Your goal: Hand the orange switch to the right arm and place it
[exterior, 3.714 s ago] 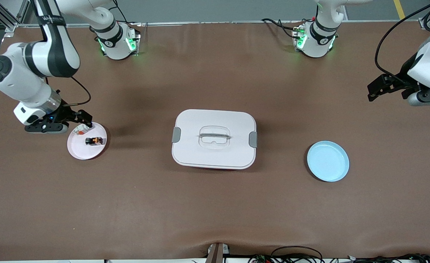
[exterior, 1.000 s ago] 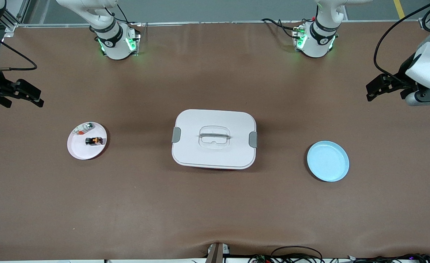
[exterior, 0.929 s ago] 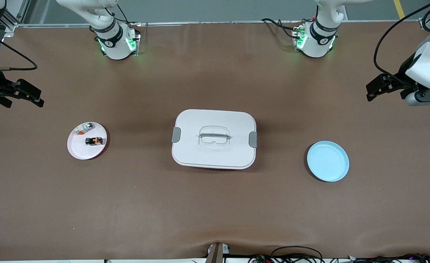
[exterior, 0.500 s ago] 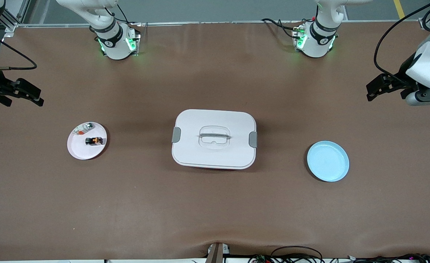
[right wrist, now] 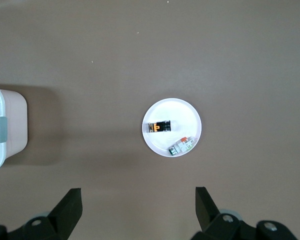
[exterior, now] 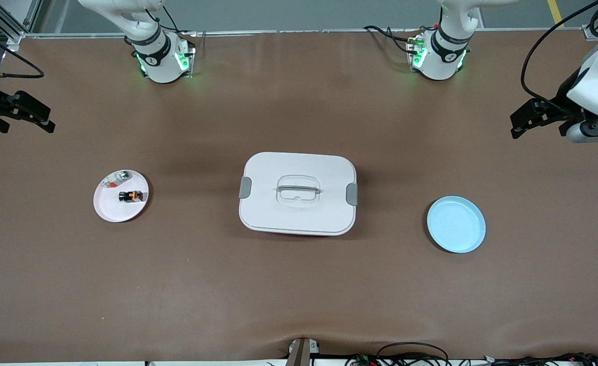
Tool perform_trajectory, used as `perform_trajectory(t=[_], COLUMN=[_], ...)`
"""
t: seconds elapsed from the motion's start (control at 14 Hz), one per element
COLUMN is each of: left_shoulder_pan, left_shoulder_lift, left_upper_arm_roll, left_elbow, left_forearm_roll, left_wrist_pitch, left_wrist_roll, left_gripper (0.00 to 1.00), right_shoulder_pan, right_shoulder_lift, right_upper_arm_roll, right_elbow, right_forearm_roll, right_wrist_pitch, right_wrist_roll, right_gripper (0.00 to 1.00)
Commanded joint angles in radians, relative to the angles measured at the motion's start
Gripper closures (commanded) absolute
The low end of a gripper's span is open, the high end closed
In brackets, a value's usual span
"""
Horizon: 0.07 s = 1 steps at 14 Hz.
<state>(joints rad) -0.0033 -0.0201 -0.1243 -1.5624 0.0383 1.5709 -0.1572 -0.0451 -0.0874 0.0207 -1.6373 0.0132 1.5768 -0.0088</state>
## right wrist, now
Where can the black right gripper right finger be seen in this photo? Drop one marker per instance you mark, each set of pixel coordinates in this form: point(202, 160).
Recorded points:
point(207, 215)

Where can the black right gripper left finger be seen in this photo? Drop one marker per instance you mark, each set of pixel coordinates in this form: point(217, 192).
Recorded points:
point(67, 212)

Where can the black and orange switch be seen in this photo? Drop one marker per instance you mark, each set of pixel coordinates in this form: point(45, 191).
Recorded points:
point(160, 126)

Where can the pale pink round plate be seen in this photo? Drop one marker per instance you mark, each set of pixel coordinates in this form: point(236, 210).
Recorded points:
point(175, 110)

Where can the white lidded storage box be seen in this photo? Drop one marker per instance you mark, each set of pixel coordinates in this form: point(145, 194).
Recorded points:
point(12, 120)

